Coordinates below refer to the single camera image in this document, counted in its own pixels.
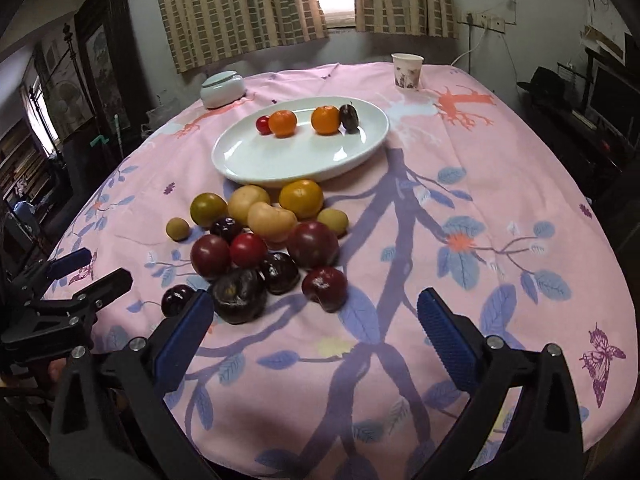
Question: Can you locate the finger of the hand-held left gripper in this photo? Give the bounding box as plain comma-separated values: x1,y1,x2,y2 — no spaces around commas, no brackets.
10,247,95,293
22,267,133,318

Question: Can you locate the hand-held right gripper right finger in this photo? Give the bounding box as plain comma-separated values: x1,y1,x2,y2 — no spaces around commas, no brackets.
410,287,601,480

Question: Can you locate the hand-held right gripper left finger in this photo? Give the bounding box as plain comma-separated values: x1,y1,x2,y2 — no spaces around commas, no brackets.
48,289,221,480

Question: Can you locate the dark cherry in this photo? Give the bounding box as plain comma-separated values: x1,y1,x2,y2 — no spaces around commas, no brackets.
161,284,197,318
209,216,245,242

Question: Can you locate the large dark purple tomato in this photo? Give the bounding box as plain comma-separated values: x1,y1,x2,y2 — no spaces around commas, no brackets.
212,268,268,325

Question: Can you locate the small tan round fruit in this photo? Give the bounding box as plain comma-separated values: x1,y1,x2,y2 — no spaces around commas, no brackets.
166,217,191,242
316,208,349,236

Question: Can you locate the bright red tomato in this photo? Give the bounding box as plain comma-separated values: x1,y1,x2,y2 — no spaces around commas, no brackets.
229,232,268,268

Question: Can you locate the dark glossy plum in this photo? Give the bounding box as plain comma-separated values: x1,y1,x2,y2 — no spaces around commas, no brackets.
257,251,301,296

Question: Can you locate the greenish yellow round fruit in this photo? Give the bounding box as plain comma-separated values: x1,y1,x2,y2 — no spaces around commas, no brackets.
190,192,229,228

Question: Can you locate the dark red round fruit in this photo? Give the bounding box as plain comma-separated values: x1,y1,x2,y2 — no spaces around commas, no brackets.
301,266,349,313

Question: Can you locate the yellow pear-shaped fruit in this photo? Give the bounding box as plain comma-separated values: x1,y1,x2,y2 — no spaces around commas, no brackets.
247,201,297,246

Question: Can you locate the large dark red tomato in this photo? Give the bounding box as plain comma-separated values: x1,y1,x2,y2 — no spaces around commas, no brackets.
286,220,341,269

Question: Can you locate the white oval plate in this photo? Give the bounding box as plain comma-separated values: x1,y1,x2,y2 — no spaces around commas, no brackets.
211,96,391,184

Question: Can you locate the pink floral tablecloth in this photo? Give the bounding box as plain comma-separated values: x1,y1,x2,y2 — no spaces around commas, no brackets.
42,61,636,480

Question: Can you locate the large yellow round fruit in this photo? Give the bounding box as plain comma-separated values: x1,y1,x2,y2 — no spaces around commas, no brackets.
227,185,272,226

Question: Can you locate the yellow orange citrus fruit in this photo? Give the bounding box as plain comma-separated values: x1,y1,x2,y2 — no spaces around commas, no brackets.
278,179,325,221

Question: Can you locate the dark wooden cabinet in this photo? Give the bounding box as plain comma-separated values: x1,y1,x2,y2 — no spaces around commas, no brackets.
75,0,151,146

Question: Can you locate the orange mandarin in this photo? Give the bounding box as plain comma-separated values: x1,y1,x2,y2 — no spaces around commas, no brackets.
268,110,299,138
311,104,342,135

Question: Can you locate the white ceramic lidded jar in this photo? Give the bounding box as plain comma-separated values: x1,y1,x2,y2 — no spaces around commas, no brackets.
200,71,247,110

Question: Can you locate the dark side desk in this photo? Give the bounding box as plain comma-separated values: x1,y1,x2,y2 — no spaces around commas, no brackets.
520,80,640,221

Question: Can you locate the dark purple plum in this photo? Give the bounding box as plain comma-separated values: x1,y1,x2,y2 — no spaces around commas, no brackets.
340,103,362,134

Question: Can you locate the printed paper cup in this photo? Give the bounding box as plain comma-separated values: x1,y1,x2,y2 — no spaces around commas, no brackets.
391,53,425,91

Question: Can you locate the black hat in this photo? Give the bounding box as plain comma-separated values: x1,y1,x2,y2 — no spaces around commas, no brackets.
517,66,566,106

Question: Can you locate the computer monitor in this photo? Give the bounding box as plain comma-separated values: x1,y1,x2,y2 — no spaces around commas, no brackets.
587,57,640,141

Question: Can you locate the wide beige checked curtain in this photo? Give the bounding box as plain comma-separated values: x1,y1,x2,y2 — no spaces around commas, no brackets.
151,0,330,75

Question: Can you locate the white power cable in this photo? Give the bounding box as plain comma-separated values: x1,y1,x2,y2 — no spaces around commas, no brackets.
452,22,488,68

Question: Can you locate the white wall socket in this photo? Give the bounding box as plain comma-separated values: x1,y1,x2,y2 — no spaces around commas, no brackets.
467,11,506,31

